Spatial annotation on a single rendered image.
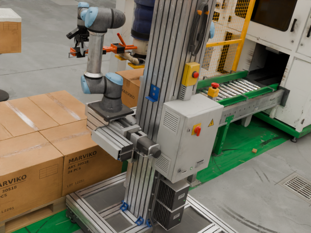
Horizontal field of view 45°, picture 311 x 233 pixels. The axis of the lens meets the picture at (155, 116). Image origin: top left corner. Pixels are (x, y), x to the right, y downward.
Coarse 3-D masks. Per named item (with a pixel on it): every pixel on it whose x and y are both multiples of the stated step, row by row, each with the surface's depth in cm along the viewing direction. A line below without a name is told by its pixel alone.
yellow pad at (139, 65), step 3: (141, 60) 302; (129, 63) 300; (132, 63) 301; (138, 63) 302; (141, 63) 303; (144, 63) 304; (132, 66) 297; (135, 66) 296; (138, 66) 298; (141, 66) 299
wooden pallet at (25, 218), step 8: (56, 200) 292; (64, 200) 298; (40, 208) 297; (48, 208) 298; (56, 208) 296; (64, 208) 302; (16, 216) 270; (24, 216) 287; (32, 216) 288; (40, 216) 289; (48, 216) 293; (0, 224) 263; (8, 224) 277; (16, 224) 279; (24, 224) 280; (0, 232) 267; (8, 232) 272
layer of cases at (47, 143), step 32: (32, 96) 352; (64, 96) 362; (0, 128) 295; (32, 128) 302; (64, 128) 310; (0, 160) 259; (32, 160) 265; (64, 160) 279; (96, 160) 303; (0, 192) 251; (32, 192) 271; (64, 192) 294
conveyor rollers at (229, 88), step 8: (232, 80) 478; (240, 80) 482; (200, 88) 437; (208, 88) 440; (224, 88) 455; (232, 88) 457; (240, 88) 460; (248, 88) 463; (256, 88) 466; (224, 96) 426; (232, 96) 430; (232, 104) 409
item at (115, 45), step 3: (111, 45) 293; (114, 45) 290; (117, 45) 295; (120, 45) 296; (123, 45) 294; (117, 48) 289; (120, 48) 290; (123, 48) 291; (114, 51) 291; (117, 51) 290; (120, 51) 291; (123, 51) 293
